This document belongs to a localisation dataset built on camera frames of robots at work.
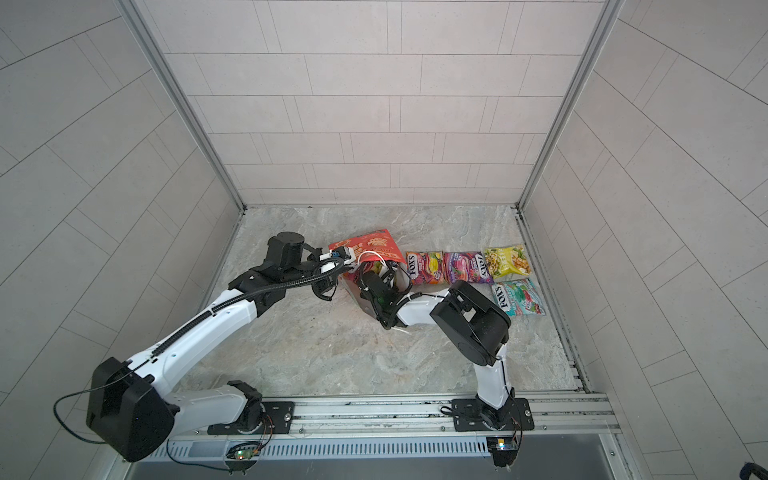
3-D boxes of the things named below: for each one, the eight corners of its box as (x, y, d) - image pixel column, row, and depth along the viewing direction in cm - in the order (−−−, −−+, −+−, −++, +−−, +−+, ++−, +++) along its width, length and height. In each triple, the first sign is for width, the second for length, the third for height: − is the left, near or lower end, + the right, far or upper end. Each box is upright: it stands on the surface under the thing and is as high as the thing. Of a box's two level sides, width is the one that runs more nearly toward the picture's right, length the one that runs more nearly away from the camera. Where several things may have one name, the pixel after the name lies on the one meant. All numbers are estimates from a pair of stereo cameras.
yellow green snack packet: (489, 279, 98) (493, 271, 95) (484, 253, 105) (487, 245, 101) (528, 279, 98) (532, 271, 95) (519, 253, 105) (524, 245, 101)
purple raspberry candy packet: (443, 284, 97) (445, 279, 94) (440, 257, 104) (442, 251, 101) (489, 284, 97) (492, 279, 94) (483, 257, 104) (486, 251, 101)
